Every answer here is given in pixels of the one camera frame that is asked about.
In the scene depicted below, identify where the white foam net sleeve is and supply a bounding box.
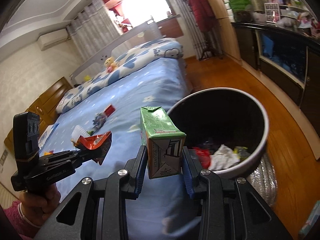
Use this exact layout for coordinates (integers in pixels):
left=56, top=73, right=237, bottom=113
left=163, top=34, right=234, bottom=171
left=71, top=125, right=87, bottom=143

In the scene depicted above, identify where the grey printed paper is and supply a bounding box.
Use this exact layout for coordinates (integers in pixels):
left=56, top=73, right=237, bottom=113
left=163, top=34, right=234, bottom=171
left=93, top=112, right=107, bottom=131

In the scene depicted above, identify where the white red paper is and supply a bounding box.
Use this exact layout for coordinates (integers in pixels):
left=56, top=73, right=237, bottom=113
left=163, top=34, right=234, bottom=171
left=208, top=145, right=240, bottom=171

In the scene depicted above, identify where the red white 1928 milk box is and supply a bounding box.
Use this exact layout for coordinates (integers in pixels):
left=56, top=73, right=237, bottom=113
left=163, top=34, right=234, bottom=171
left=104, top=105, right=116, bottom=117

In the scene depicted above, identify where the red snack bag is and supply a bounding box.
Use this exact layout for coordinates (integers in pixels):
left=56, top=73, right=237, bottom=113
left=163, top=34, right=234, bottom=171
left=193, top=147, right=211, bottom=169

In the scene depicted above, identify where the green milk carton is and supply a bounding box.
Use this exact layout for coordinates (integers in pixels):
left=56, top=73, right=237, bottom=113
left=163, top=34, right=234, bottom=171
left=140, top=107, right=186, bottom=179

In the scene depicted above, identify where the orange dark snack wrapper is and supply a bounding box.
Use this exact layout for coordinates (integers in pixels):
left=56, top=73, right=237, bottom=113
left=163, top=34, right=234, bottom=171
left=73, top=131, right=112, bottom=166

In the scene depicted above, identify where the yellow snack bag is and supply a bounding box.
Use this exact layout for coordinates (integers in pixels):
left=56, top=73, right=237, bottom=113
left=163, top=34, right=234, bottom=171
left=233, top=146, right=251, bottom=161

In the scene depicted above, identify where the round trash bin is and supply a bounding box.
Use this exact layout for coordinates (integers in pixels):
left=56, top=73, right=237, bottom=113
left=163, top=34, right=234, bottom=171
left=168, top=87, right=269, bottom=178

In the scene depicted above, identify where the person's left hand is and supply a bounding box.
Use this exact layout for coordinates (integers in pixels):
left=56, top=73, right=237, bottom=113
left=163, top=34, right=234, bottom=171
left=19, top=184, right=61, bottom=226

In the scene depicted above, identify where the white blue pillow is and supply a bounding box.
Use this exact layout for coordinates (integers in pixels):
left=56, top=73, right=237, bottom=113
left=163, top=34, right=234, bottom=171
left=38, top=123, right=59, bottom=150

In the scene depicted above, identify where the blue bed with floral sheet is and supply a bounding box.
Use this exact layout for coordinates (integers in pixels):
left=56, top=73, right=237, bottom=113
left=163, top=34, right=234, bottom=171
left=42, top=58, right=200, bottom=239

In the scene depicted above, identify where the silver foil insulation bag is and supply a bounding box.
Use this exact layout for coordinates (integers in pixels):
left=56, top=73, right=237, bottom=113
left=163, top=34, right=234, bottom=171
left=247, top=153, right=278, bottom=206

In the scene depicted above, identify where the wooden headboard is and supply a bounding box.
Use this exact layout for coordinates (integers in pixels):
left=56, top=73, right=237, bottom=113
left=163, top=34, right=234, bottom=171
left=3, top=76, right=73, bottom=153

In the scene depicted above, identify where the small yellow toy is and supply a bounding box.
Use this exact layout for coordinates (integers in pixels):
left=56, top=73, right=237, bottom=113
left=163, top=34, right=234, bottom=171
left=83, top=75, right=92, bottom=82

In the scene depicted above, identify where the teal white box on floor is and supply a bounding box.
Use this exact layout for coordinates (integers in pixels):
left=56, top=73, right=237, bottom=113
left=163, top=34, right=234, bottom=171
left=298, top=200, right=319, bottom=239

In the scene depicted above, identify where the yellow teddy bear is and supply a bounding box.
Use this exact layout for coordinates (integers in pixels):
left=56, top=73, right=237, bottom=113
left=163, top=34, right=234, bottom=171
left=104, top=57, right=118, bottom=73

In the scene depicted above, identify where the grey left curtain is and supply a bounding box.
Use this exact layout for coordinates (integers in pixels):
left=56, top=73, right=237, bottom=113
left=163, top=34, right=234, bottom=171
left=66, top=0, right=120, bottom=61

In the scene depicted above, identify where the grey curtain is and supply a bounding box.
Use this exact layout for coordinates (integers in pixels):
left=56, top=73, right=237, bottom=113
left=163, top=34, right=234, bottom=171
left=171, top=0, right=220, bottom=59
left=66, top=0, right=120, bottom=61

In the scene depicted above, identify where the blue white cartoon duvet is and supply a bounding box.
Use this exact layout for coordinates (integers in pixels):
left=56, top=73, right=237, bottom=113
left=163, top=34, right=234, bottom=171
left=56, top=38, right=183, bottom=114

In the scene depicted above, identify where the dark tv cabinet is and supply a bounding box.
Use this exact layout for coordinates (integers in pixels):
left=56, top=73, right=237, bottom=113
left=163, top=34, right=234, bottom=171
left=232, top=23, right=319, bottom=132

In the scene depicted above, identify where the wooden coat stand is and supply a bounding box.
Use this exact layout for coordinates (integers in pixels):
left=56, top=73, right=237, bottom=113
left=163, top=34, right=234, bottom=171
left=199, top=29, right=223, bottom=61

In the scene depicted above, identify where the grey right curtain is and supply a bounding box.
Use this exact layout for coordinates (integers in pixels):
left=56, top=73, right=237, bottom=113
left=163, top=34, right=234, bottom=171
left=171, top=0, right=220, bottom=59

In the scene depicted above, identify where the red jacket on stand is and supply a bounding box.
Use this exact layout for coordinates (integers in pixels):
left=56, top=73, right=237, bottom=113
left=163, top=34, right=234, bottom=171
left=188, top=0, right=216, bottom=33

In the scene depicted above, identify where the green tissue packs stack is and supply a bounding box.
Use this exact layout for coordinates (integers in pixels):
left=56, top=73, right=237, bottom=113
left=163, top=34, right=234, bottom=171
left=223, top=0, right=251, bottom=22

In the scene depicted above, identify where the wooden wardrobe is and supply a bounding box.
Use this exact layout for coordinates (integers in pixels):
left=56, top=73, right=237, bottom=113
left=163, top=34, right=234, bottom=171
left=208, top=0, right=241, bottom=64

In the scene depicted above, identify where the white wall air conditioner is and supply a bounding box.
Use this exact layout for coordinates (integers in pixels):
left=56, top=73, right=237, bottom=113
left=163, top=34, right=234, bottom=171
left=37, top=29, right=68, bottom=51

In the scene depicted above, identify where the white bed guard rail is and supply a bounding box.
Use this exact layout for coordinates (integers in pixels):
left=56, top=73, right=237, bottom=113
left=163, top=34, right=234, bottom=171
left=70, top=18, right=163, bottom=85

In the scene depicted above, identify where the photo frame grid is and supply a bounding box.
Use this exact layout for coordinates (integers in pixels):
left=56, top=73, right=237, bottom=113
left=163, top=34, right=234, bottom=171
left=264, top=3, right=280, bottom=24

